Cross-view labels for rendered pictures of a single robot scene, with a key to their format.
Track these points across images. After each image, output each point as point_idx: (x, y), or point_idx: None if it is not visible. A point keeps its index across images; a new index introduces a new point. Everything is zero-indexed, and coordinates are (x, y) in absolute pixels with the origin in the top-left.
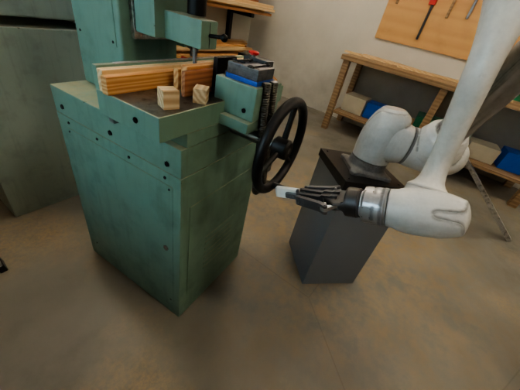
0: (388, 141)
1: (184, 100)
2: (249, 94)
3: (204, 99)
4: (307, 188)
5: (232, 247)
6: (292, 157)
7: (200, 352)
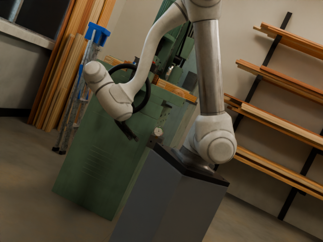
0: (193, 126)
1: None
2: None
3: None
4: None
5: (108, 196)
6: (136, 107)
7: (30, 194)
